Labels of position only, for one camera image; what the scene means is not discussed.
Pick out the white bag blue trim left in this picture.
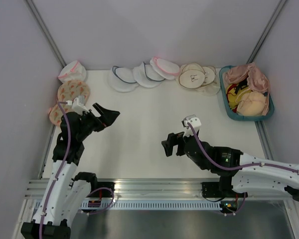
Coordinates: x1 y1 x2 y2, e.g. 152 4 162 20
108 66 139 93

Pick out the aluminium mounting rail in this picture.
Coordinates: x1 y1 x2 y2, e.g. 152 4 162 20
24 178 291 200

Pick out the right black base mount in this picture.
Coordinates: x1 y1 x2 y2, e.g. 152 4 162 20
201 182 237 202

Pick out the white bag blue trim right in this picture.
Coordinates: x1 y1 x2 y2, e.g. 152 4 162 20
132 62 165 89

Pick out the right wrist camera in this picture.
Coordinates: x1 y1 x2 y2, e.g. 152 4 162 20
182 115 202 137

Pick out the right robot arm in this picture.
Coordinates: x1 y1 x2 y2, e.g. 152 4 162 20
161 132 299 202

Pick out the floral patterned laundry bag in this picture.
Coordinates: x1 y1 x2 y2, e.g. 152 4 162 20
49 80 90 126

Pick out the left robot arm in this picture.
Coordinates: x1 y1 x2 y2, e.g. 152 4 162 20
20 102 120 239

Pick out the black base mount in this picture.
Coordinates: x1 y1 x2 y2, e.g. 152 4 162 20
201 182 237 202
89 182 115 199

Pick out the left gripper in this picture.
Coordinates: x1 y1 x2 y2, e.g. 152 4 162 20
76 103 119 141

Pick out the yellow bra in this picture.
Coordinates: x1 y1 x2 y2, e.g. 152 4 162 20
226 84 251 113

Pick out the white slotted cable duct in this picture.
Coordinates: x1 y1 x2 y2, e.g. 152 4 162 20
33 201 222 210

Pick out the teal plastic basket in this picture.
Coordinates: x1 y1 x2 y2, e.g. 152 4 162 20
219 65 275 121

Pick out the pink satin bra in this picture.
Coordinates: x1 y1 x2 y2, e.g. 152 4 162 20
223 62 270 93

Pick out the white bag pink trim back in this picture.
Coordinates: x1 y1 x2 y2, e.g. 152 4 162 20
150 57 180 80

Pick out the white bag blue trim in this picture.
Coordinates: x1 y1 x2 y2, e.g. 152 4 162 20
132 62 165 89
108 66 139 93

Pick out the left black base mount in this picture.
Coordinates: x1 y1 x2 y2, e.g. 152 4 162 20
89 182 115 199

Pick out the beige laundry bag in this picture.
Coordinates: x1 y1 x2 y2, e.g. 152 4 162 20
177 63 205 89
196 66 220 96

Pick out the peach padded bra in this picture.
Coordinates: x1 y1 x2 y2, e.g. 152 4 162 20
237 91 269 117

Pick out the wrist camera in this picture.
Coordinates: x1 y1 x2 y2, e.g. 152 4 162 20
66 96 88 115
182 115 202 137

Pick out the white mesh bag pink trim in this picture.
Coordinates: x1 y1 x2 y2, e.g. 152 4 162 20
57 60 87 83

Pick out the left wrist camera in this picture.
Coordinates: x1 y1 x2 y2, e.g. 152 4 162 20
66 96 88 115

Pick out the beige laundry bag rear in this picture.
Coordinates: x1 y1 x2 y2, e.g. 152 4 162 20
196 66 220 96

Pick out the beige laundry bag front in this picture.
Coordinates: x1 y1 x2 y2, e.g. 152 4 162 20
177 63 205 89

